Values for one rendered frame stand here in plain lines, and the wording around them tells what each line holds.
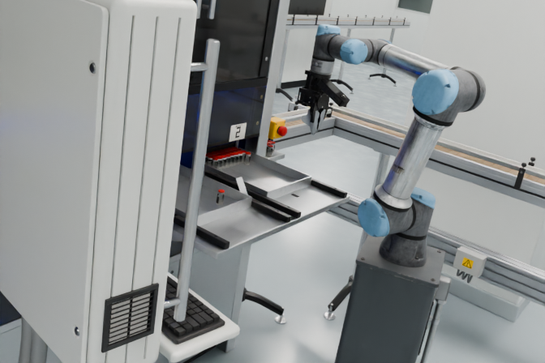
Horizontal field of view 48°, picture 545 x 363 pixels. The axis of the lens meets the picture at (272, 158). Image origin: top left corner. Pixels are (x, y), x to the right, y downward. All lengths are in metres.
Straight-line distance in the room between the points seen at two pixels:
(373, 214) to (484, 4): 1.76
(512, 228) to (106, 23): 2.73
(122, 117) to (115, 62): 0.09
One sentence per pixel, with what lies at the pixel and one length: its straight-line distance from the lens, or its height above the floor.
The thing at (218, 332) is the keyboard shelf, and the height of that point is 0.80.
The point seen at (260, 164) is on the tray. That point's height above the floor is 0.89.
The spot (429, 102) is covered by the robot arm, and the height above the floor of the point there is 1.34.
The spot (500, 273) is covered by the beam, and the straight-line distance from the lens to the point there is 2.85.
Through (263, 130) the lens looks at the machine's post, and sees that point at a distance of 2.31.
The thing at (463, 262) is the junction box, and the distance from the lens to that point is 2.83.
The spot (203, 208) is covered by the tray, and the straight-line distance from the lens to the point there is 1.87.
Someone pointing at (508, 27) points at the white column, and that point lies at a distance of 3.28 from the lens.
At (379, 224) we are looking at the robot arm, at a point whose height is 0.96.
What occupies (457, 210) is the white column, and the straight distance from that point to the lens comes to 3.48.
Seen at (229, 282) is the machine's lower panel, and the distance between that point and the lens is 2.52.
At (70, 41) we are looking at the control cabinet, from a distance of 1.09.
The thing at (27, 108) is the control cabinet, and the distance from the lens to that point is 1.26.
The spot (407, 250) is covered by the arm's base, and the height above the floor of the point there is 0.84.
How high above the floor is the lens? 1.65
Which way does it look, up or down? 19 degrees down
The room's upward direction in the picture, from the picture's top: 9 degrees clockwise
